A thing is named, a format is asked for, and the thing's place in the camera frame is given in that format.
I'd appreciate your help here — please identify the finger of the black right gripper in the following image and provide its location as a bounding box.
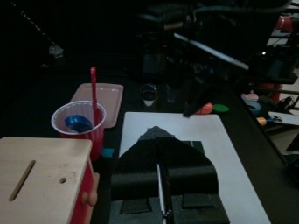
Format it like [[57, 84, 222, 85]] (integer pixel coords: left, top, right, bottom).
[[181, 81, 213, 118]]

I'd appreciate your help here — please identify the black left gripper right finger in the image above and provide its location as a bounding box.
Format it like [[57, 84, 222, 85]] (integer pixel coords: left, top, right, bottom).
[[154, 125, 230, 224]]

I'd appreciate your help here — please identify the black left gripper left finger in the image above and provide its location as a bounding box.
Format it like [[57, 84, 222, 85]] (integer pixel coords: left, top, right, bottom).
[[108, 125, 164, 224]]

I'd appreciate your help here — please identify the white plastic cutting board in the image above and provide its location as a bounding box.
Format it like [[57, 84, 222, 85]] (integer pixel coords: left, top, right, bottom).
[[117, 111, 273, 224]]

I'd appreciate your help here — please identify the pink rectangular plate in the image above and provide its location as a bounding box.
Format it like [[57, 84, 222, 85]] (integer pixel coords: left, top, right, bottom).
[[69, 82, 125, 130]]

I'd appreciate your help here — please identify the toy carrot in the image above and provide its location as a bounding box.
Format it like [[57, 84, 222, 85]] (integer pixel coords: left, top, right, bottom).
[[193, 101, 230, 116]]

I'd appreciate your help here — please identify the small teal block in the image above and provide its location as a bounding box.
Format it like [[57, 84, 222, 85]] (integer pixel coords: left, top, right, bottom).
[[100, 147, 116, 158]]

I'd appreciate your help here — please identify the small metal measuring cup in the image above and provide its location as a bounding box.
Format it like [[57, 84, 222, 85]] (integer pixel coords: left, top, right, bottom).
[[137, 82, 158, 108]]

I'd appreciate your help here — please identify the blue tape roll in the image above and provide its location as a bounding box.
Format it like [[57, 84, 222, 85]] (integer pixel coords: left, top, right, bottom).
[[243, 98, 265, 116]]

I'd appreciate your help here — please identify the black box device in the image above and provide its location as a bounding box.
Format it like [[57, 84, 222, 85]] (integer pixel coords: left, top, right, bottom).
[[247, 53, 299, 86]]

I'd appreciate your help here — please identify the small yellow object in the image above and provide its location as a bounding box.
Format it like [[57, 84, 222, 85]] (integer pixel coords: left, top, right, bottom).
[[255, 115, 268, 127]]

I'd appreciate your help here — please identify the blue plastic utensil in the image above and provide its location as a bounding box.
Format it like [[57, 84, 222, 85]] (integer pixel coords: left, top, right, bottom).
[[62, 114, 94, 134]]

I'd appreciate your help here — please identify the wooden box with red drawer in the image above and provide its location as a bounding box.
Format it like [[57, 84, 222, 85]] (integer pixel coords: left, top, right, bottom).
[[0, 136, 100, 224]]

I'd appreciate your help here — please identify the red cylinder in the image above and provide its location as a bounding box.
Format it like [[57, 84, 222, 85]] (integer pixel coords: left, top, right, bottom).
[[273, 13, 295, 34]]

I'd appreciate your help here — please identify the metal frame clamp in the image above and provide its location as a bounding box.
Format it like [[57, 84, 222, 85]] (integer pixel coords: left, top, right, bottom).
[[46, 43, 65, 60]]

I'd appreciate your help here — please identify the diagonal bracing wire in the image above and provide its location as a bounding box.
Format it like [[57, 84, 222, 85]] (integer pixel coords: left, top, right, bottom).
[[9, 1, 57, 49]]

